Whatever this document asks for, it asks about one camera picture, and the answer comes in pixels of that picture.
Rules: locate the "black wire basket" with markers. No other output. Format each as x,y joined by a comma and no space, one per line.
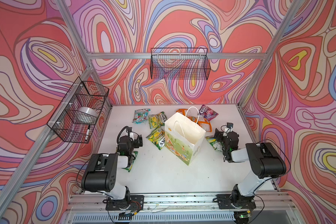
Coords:
179,63
69,124

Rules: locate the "black wire basket left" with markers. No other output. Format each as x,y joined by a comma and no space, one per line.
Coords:
69,124

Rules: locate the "teal Fox's candy bag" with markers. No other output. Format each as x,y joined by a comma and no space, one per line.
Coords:
140,115

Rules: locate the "black wire basket back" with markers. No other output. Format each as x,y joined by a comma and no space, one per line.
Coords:
179,63

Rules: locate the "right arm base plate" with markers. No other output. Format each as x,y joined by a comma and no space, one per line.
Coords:
228,201

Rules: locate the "orange Fox's bag large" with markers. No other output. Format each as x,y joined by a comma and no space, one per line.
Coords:
202,122

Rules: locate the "purple Fox's berries bag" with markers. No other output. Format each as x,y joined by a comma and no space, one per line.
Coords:
207,112

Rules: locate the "orange Fox's bag small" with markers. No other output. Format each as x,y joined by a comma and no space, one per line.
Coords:
182,111

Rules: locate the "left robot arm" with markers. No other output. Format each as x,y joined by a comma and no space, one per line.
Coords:
100,173

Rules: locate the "yellow-green Fox's bag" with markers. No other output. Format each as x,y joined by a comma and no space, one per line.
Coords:
157,137
157,120

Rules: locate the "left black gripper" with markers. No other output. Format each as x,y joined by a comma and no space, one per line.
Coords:
130,156

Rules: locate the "green Fox's spring tea bag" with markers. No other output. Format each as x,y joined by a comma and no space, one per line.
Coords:
216,145

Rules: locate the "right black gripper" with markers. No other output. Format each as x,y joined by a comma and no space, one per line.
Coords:
218,136

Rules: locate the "white paper bag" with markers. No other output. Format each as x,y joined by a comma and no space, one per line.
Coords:
183,137

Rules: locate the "silver tape roll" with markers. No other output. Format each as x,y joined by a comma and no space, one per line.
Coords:
88,111

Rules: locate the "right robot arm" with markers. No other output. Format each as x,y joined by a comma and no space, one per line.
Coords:
265,163

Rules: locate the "black marker pen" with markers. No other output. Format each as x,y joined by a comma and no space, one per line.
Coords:
87,133

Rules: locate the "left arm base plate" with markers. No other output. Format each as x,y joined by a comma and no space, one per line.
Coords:
129,203

